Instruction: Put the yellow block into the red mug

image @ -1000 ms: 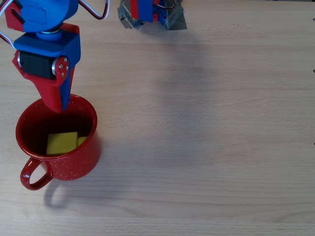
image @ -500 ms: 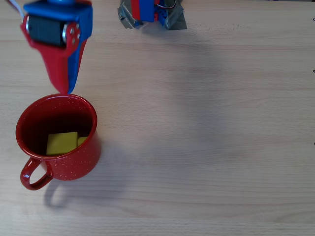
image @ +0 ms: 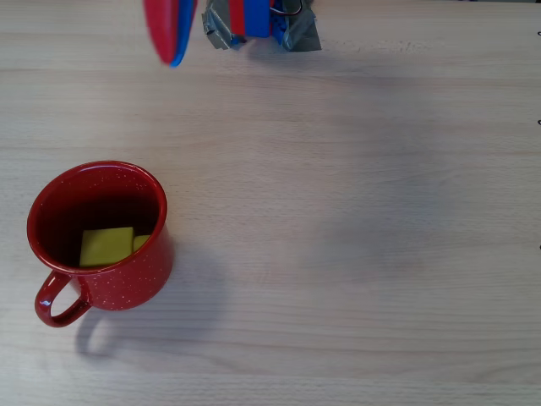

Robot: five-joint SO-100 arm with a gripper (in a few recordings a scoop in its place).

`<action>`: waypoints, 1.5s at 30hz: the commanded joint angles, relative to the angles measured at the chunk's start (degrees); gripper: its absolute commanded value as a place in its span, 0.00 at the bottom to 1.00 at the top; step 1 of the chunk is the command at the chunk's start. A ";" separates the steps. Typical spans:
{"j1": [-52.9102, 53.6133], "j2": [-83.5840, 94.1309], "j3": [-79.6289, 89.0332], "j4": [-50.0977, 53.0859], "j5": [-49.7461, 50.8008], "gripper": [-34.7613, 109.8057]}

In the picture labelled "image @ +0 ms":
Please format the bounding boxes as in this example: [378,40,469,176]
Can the yellow green toy block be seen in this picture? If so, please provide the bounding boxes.
[79,227,152,268]

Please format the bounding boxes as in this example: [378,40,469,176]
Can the red enamel mug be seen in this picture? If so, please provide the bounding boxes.
[26,159,175,329]

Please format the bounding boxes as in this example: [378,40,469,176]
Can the grey duct tape piece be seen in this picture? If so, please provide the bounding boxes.
[278,0,323,53]
[200,0,245,52]

